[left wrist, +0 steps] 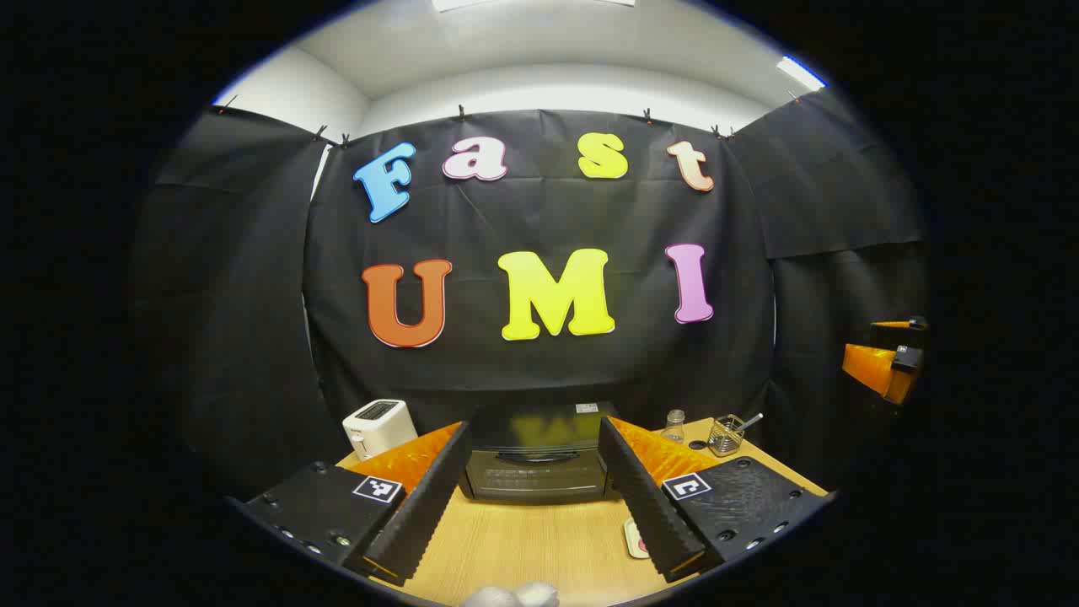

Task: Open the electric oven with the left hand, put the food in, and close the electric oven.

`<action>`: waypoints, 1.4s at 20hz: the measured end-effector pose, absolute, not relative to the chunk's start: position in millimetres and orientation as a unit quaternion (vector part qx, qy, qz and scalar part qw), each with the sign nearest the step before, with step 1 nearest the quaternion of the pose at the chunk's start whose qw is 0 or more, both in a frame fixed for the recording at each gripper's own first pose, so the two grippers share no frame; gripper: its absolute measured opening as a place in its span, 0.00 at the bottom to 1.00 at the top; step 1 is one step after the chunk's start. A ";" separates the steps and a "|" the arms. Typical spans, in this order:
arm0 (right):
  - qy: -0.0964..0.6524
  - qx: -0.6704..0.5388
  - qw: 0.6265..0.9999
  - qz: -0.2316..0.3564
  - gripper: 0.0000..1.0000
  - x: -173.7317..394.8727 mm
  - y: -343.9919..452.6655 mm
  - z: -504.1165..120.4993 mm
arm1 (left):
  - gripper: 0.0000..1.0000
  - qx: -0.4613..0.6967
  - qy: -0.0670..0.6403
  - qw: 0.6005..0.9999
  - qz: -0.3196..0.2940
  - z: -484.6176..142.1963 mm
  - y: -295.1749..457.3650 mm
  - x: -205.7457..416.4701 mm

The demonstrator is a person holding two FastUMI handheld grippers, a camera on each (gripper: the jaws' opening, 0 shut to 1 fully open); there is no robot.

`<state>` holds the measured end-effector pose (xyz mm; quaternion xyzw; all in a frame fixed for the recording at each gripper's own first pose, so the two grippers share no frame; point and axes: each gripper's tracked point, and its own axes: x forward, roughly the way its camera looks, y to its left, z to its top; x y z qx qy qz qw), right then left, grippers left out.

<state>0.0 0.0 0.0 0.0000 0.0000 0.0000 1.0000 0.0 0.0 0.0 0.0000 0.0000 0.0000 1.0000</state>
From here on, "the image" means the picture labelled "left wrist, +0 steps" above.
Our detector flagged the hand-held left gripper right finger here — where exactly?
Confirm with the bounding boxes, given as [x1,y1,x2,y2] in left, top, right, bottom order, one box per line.
[597,415,837,584]

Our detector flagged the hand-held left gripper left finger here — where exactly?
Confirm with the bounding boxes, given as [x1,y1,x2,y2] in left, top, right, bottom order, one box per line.
[226,420,473,588]

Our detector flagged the black electric oven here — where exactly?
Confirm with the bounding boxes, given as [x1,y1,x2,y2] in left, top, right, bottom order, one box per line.
[459,402,621,505]

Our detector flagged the white toaster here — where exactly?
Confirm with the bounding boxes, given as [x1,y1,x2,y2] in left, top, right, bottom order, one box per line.
[342,399,419,462]

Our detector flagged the ceiling light panel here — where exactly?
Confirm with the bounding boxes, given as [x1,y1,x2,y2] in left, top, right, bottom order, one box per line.
[432,0,637,13]
[776,55,827,92]

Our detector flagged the wire mesh holder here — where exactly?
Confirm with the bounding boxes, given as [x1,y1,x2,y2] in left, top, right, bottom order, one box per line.
[707,414,746,457]

